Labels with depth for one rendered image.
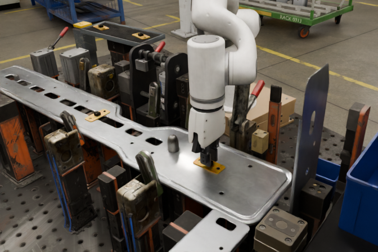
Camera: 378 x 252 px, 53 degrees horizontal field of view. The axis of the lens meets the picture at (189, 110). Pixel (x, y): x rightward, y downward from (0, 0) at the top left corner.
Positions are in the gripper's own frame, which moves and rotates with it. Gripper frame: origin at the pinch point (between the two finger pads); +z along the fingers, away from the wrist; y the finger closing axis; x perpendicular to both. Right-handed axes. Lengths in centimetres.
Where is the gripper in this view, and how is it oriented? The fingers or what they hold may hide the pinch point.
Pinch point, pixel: (208, 156)
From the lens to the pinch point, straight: 99.6
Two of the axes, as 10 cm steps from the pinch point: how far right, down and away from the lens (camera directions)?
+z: 0.5, 8.8, 4.8
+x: 7.7, 2.7, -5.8
